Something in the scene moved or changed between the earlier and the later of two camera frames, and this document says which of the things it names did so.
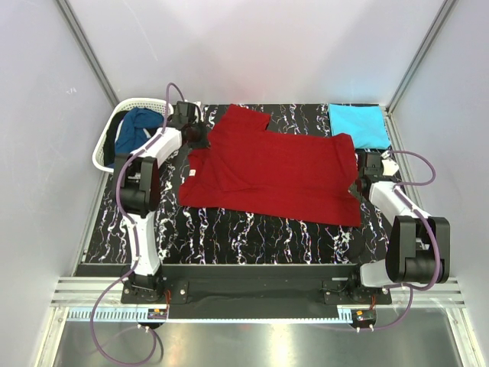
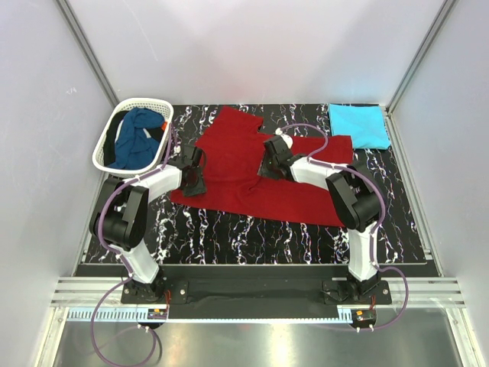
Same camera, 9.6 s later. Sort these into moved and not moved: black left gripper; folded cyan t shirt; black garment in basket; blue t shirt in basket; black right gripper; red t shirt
Moved: black right gripper; black left gripper
Not moved: red t shirt; black garment in basket; folded cyan t shirt; blue t shirt in basket
